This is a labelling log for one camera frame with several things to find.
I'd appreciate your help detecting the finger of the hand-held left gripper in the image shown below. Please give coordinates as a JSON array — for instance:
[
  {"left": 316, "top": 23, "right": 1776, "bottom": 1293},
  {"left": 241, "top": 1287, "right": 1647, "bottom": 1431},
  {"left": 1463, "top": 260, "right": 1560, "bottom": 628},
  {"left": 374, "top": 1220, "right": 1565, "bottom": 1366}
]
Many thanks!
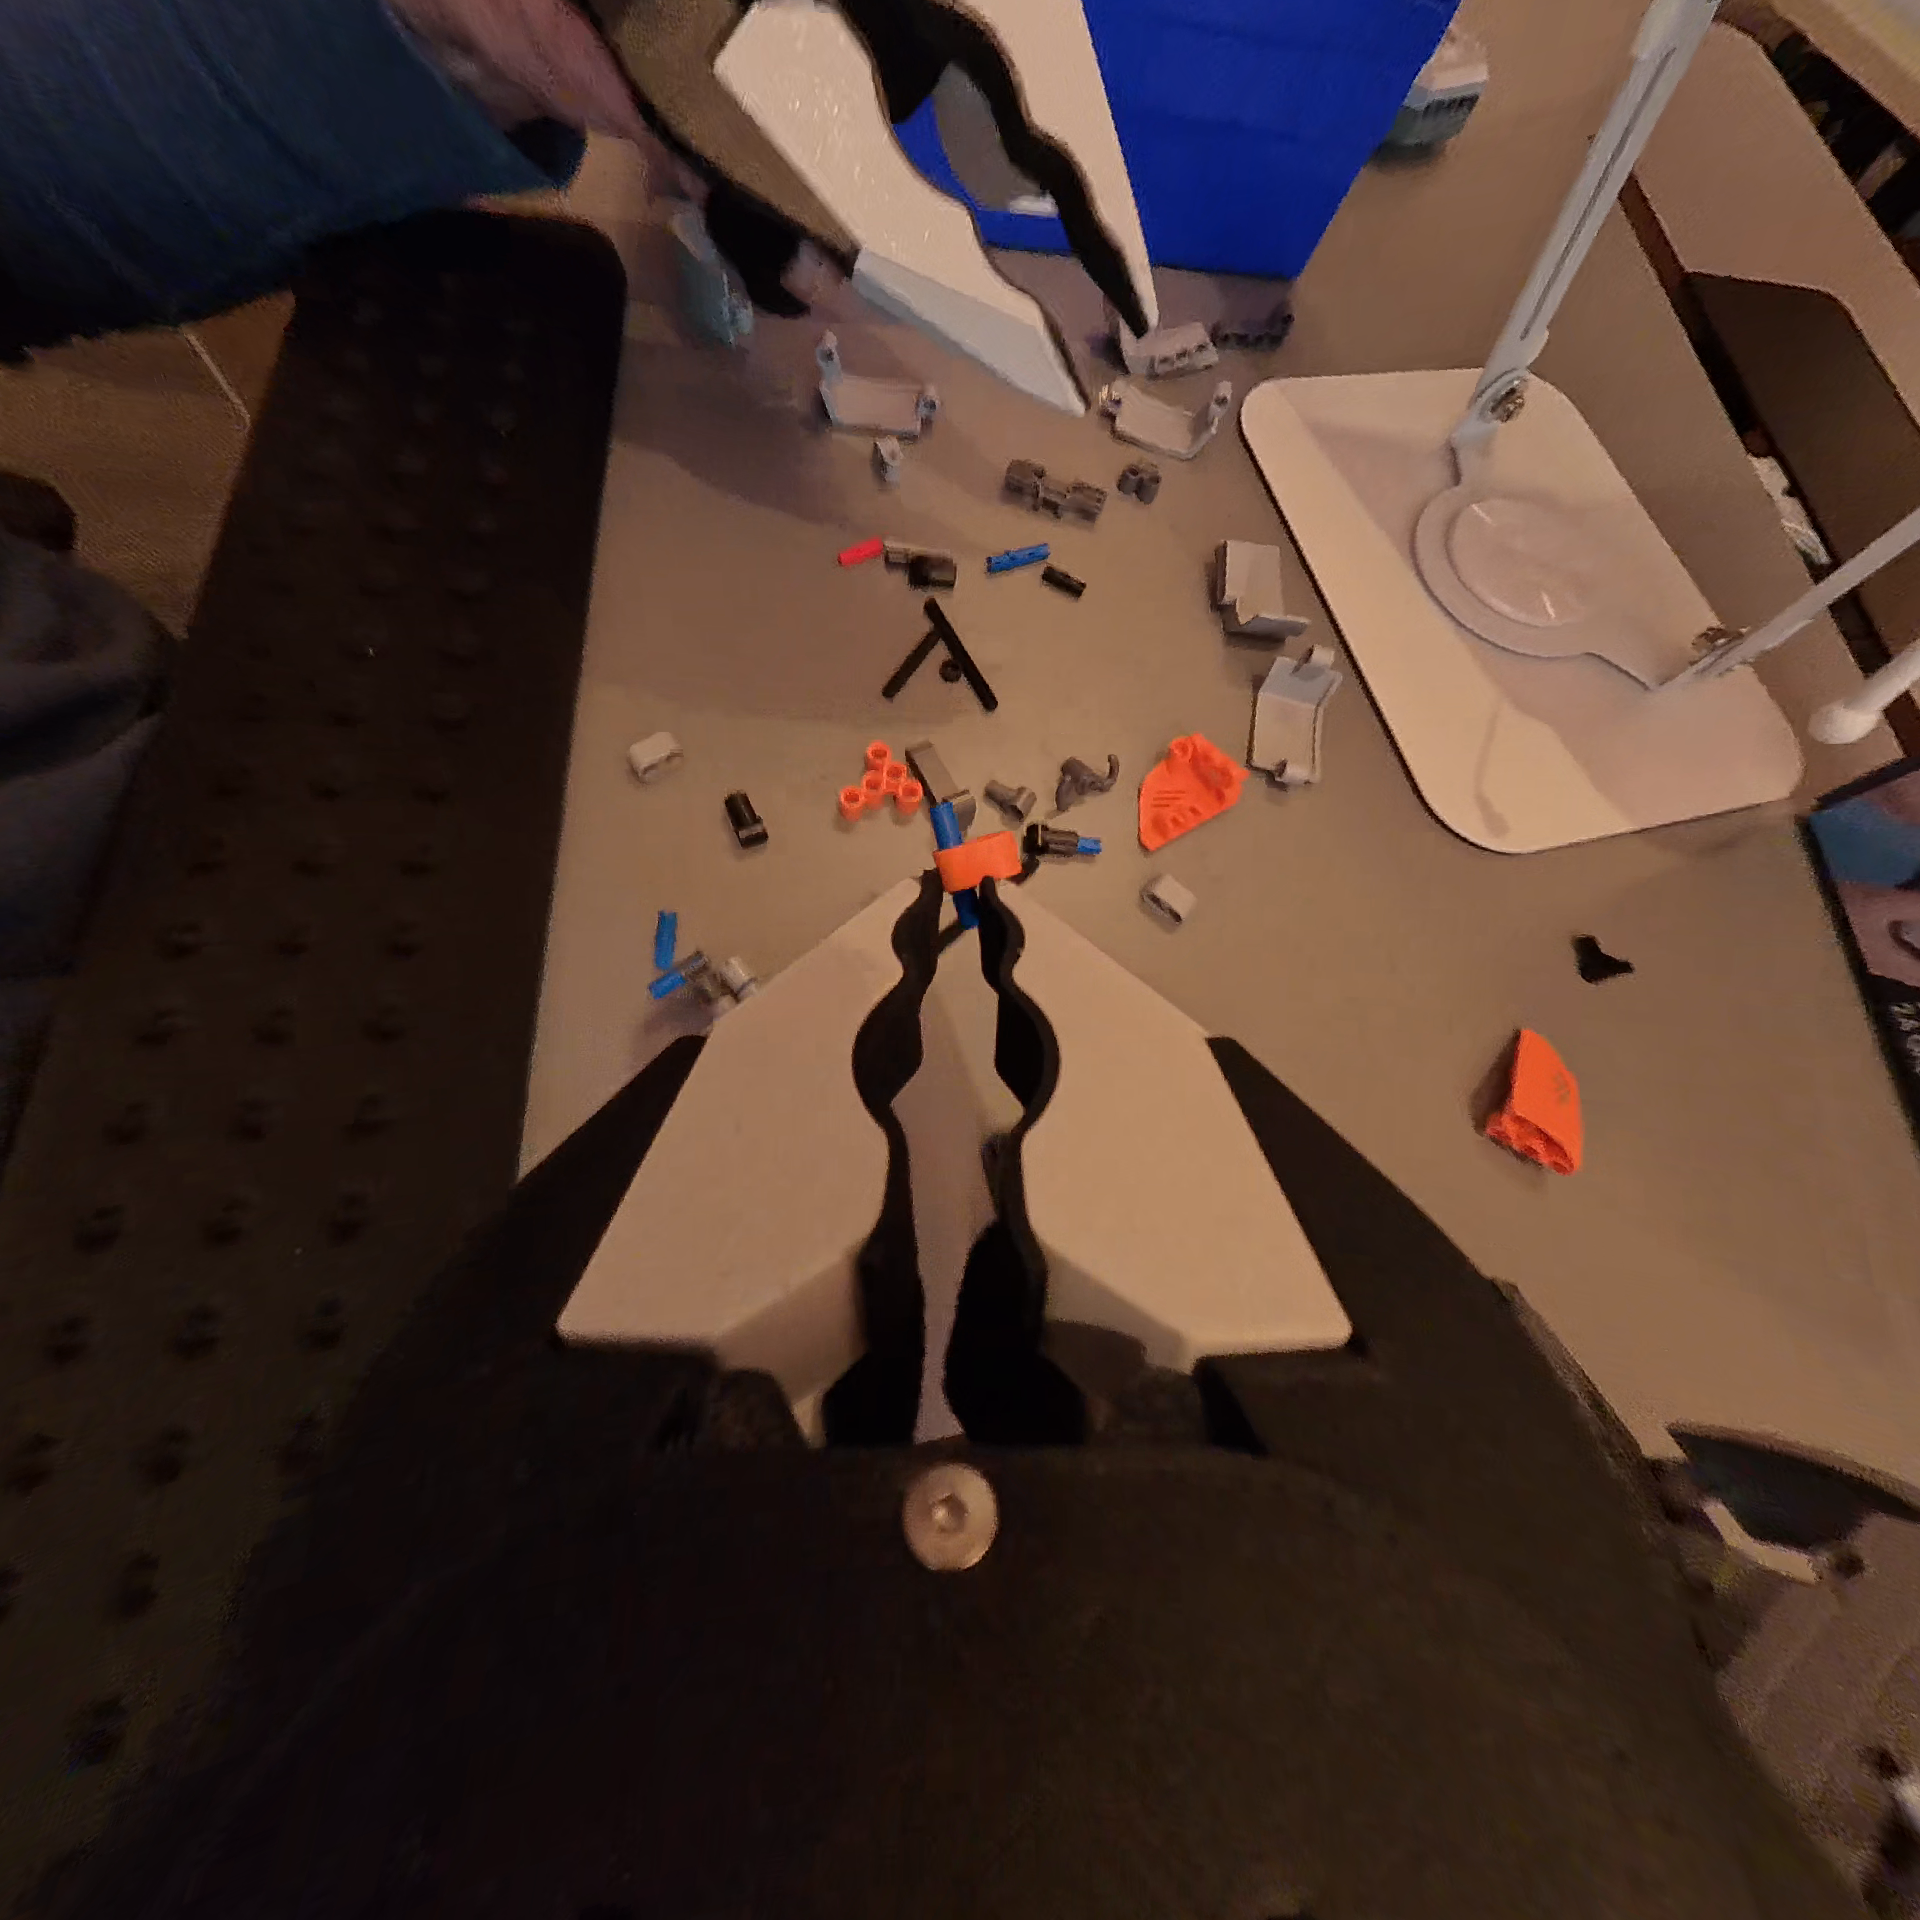
[
  {"left": 864, "top": 0, "right": 1159, "bottom": 344},
  {"left": 714, "top": 0, "right": 1086, "bottom": 415}
]

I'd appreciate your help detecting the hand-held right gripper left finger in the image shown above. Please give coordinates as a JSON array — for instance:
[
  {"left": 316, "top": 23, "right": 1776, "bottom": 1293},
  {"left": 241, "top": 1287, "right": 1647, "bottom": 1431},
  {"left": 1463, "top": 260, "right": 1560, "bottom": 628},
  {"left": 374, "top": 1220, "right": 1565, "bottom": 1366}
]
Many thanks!
[{"left": 558, "top": 882, "right": 939, "bottom": 1442}]

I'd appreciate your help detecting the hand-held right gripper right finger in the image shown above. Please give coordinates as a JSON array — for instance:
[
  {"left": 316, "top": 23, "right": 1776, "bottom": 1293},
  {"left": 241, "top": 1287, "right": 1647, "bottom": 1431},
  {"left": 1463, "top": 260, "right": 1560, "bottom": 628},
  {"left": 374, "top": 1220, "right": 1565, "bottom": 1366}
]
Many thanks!
[{"left": 978, "top": 885, "right": 1349, "bottom": 1437}]

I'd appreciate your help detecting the person's left forearm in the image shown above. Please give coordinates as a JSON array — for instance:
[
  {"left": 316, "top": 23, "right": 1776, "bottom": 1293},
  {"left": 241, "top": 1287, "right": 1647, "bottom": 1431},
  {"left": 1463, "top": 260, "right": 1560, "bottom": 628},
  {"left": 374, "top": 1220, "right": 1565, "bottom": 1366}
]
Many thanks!
[{"left": 0, "top": 0, "right": 587, "bottom": 360}]

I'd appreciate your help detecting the person's left hand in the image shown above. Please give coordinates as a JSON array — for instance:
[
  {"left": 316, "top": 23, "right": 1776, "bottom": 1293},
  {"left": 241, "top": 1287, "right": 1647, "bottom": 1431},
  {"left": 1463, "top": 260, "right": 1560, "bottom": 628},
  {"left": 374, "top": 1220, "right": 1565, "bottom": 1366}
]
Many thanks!
[{"left": 380, "top": 0, "right": 659, "bottom": 164}]

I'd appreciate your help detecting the grey curved panel brick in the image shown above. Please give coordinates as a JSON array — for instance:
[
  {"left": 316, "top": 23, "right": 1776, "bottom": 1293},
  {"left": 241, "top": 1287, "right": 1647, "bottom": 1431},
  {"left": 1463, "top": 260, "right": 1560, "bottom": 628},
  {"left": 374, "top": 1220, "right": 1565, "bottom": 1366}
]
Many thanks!
[
  {"left": 1102, "top": 378, "right": 1236, "bottom": 467},
  {"left": 1250, "top": 640, "right": 1348, "bottom": 788},
  {"left": 813, "top": 330, "right": 939, "bottom": 441},
  {"left": 1212, "top": 537, "right": 1307, "bottom": 649},
  {"left": 666, "top": 210, "right": 758, "bottom": 346}
]

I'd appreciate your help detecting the blue storage bin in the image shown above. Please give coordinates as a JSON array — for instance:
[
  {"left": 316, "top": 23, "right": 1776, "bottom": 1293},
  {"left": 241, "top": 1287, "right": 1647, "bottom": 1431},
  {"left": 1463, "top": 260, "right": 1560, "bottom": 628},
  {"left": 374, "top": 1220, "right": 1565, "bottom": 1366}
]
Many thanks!
[{"left": 893, "top": 0, "right": 1463, "bottom": 284}]

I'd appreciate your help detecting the orange wedge panel brick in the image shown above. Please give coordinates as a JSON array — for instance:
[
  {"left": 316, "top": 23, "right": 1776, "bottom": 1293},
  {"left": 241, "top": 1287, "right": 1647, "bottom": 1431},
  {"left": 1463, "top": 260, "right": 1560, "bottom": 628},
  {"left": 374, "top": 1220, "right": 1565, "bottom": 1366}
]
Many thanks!
[{"left": 1481, "top": 1029, "right": 1582, "bottom": 1175}]

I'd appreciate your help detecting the grey white toy module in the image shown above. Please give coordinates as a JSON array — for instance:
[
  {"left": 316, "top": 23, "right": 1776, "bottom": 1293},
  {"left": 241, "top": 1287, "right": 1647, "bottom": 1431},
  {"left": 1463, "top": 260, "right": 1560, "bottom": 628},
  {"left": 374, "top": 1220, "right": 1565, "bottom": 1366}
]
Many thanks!
[{"left": 1384, "top": 23, "right": 1494, "bottom": 153}]

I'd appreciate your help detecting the orange curved panel brick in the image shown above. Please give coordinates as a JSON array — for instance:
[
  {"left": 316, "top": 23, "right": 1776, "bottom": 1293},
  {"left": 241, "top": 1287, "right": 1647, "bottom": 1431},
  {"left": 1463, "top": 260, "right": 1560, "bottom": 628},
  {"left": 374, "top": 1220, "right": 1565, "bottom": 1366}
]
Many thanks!
[{"left": 1139, "top": 731, "right": 1250, "bottom": 856}]

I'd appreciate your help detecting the white book stand base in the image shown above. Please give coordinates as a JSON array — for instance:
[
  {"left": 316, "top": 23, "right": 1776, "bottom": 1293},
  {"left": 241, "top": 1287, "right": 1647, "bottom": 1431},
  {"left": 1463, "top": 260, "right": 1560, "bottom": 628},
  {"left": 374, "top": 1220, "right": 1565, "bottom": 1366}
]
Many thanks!
[{"left": 1239, "top": 0, "right": 1920, "bottom": 862}]

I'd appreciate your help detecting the black dimpled pad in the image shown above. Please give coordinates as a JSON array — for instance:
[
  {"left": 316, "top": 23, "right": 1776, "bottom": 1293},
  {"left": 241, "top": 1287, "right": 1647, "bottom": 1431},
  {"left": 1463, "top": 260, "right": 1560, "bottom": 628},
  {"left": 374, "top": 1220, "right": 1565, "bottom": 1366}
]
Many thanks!
[{"left": 0, "top": 210, "right": 708, "bottom": 1920}]

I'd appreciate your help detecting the blue robot kit box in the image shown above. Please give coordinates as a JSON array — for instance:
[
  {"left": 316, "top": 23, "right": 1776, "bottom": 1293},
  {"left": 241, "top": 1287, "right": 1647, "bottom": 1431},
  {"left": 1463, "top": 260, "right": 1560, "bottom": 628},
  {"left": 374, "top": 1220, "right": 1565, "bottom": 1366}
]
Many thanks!
[{"left": 1795, "top": 770, "right": 1920, "bottom": 1128}]

